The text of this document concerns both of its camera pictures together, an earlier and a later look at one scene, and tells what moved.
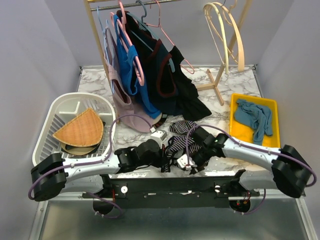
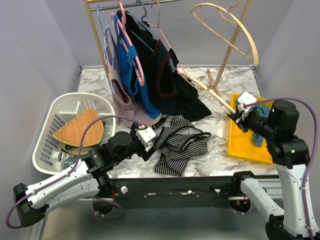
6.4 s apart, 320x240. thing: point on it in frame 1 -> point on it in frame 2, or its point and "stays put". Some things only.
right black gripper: x=199 y=167 -> x=241 y=118
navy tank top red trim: x=155 y=65 stays put
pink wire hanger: x=159 y=26 -> x=158 y=27
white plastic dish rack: x=63 y=109 stays put
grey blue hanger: x=141 y=23 stays put
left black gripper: x=162 y=157 -> x=143 y=153
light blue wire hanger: x=105 y=31 stays put
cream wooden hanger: x=226 y=53 -> x=207 y=90
